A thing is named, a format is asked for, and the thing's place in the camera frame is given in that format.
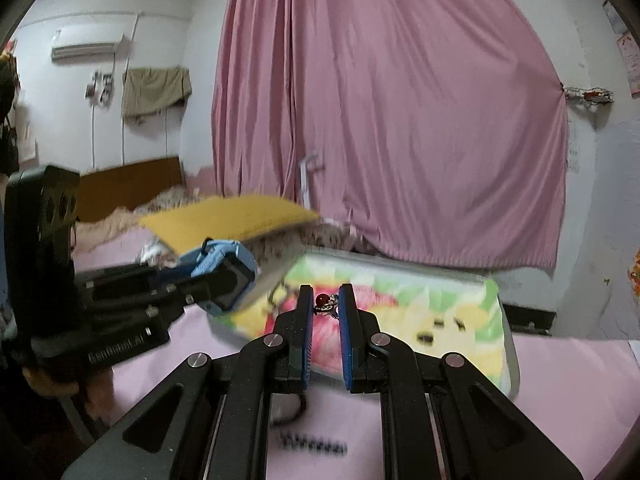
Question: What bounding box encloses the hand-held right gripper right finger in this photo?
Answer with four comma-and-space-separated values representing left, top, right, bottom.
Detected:
339, 284, 583, 480

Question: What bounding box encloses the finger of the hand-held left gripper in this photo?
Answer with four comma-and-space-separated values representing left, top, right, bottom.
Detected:
145, 280, 241, 333
140, 247, 218, 288

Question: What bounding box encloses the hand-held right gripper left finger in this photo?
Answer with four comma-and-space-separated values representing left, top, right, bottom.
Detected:
62, 284, 316, 480

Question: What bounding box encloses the red bead ring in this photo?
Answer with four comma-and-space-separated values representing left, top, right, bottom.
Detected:
313, 294, 341, 317

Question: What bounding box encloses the blue smart watch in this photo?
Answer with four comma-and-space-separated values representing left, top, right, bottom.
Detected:
192, 239, 259, 317

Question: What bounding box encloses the grey box with colourful lining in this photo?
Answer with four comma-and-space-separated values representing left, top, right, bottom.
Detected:
210, 245, 521, 401

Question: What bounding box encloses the black zigzag hair band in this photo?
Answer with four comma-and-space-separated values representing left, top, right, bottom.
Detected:
279, 431, 347, 457

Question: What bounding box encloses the person's left hand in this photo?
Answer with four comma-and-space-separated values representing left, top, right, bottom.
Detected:
22, 362, 118, 416

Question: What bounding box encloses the yellow pillow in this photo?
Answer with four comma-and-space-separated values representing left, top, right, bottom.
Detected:
137, 194, 321, 256

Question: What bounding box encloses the beige floral blanket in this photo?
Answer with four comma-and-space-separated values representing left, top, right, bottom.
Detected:
74, 185, 201, 253

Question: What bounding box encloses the floral pillow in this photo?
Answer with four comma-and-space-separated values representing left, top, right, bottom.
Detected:
245, 219, 363, 263

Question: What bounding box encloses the wooden headboard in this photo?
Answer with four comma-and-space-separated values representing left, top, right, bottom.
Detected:
75, 156, 184, 223

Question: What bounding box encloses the white folding lamp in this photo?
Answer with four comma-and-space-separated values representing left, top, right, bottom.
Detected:
297, 150, 321, 209

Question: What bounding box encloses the dark hanging garment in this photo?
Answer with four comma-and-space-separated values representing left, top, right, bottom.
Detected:
0, 42, 22, 177

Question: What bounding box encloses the olive hanging cloth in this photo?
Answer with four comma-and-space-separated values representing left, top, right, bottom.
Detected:
122, 66, 194, 122

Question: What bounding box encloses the pink bed sheet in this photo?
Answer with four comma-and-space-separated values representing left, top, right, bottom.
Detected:
70, 230, 640, 480

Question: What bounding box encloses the white air conditioner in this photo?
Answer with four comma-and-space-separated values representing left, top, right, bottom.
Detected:
50, 35, 126, 64

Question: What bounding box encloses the pink curtain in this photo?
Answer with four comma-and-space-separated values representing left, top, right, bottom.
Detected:
211, 0, 569, 269

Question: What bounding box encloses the white wall-mounted device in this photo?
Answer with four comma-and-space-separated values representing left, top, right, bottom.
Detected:
85, 72, 114, 107

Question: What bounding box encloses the cartoon wall poster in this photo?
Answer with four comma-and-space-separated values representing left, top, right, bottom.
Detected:
627, 249, 640, 297

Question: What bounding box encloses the small wall calendar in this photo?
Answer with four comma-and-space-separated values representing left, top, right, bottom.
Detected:
567, 119, 582, 174

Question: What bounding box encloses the wire wall shelf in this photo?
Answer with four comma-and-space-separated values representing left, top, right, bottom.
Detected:
562, 85, 615, 107

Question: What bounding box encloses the group of wall certificates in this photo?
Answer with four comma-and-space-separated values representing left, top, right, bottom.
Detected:
602, 0, 640, 99

